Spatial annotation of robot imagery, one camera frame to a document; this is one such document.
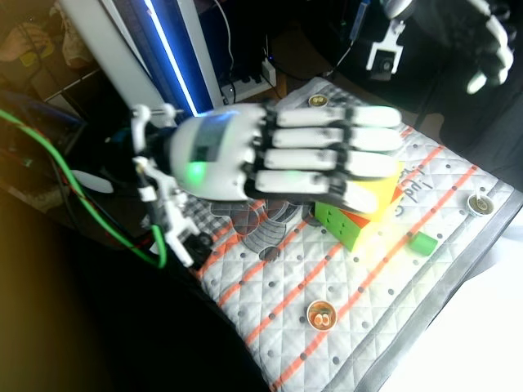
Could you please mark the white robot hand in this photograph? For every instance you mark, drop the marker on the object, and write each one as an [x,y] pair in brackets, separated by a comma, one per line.
[500,45]
[212,163]

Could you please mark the Rubik's cube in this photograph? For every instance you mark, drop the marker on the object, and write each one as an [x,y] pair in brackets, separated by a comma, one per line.
[335,220]

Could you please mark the green cylinder block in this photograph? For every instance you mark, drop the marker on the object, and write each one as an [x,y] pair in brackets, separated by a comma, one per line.
[423,243]

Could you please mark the white power strip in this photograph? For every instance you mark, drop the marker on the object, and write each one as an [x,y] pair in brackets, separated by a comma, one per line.
[249,87]

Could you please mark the toy bowl of orange noodle soup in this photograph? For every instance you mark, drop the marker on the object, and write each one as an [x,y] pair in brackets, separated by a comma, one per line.
[318,100]

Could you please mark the white stand with blue light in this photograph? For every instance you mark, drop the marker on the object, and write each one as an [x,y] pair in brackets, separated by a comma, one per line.
[114,61]

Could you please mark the grey quilt with printed bear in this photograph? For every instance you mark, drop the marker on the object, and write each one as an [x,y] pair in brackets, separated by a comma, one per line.
[310,273]

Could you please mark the toy bowl with white spoon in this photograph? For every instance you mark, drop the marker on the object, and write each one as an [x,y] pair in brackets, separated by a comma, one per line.
[480,205]

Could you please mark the toy bowl of red soup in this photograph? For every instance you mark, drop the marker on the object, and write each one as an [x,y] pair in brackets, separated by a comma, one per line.
[321,315]

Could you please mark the storage shelf with clutter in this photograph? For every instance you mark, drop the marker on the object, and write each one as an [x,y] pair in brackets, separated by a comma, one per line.
[24,41]

